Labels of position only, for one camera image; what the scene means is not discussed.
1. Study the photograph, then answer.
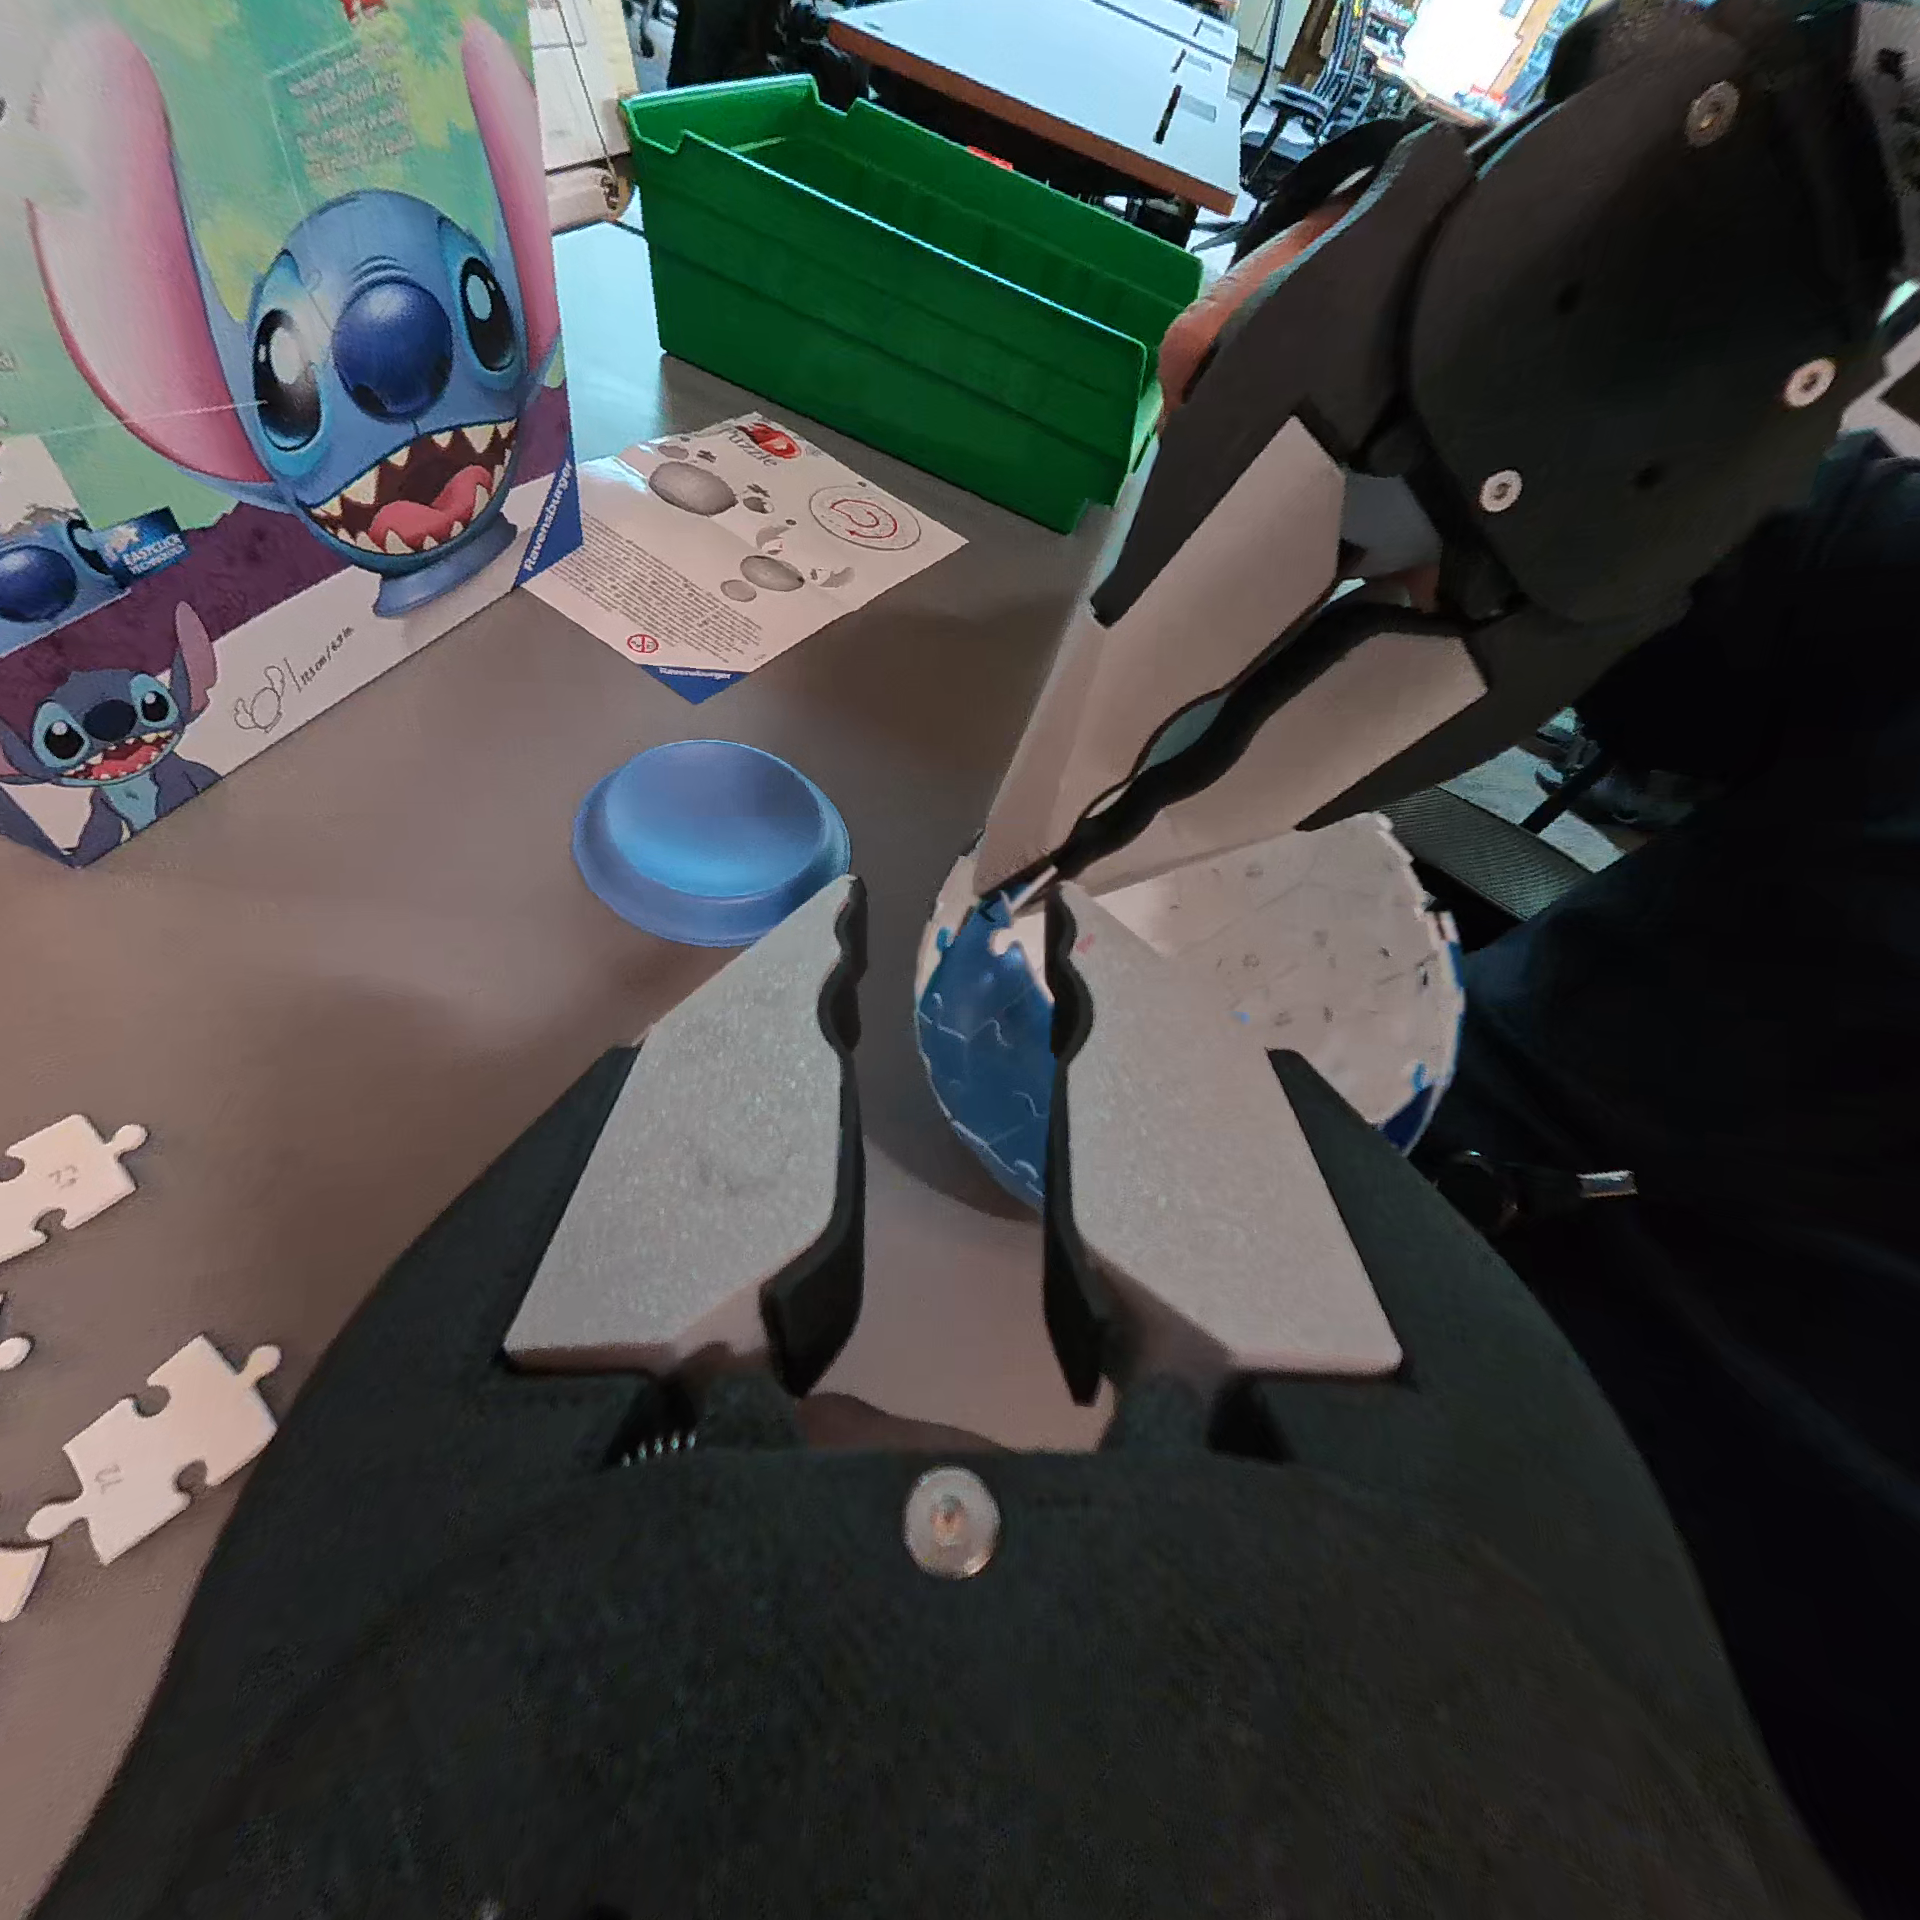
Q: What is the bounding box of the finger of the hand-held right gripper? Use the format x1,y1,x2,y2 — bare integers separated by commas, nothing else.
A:
974,417,1350,899
1049,603,1492,899

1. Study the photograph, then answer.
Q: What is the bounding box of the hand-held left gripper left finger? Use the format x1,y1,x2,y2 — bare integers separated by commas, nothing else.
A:
503,874,873,1399

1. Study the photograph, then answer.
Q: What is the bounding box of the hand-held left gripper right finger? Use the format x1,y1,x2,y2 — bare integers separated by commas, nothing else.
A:
1040,881,1406,1408

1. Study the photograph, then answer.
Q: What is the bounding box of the blue puzzle ball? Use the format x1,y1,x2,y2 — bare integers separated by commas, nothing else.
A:
912,814,1465,1214

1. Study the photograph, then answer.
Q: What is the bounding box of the blue plastic ball stand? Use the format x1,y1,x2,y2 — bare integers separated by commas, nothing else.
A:
571,737,856,947

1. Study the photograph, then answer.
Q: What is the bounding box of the person's right forearm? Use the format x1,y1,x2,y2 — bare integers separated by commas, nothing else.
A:
1561,433,1920,814

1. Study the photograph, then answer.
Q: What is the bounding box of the green printed puzzle box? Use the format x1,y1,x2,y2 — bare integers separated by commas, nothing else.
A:
0,0,577,872

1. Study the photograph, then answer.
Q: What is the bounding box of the person's right hand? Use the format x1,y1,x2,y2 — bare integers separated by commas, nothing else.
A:
1159,199,1360,401

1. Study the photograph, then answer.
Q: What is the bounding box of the person's left hand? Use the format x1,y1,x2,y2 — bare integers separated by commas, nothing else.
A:
799,1387,1054,1452

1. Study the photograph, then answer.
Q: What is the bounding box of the green plastic bin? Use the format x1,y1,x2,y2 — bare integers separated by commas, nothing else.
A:
621,76,1206,537

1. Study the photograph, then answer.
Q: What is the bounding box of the white instruction sheet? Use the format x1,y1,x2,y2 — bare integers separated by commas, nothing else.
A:
523,413,971,705

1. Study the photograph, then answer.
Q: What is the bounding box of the grey background table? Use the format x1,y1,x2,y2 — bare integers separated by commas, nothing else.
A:
825,0,1246,219

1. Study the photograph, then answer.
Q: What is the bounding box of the person's dark clothing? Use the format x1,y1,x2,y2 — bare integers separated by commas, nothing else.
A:
1417,780,1920,1920

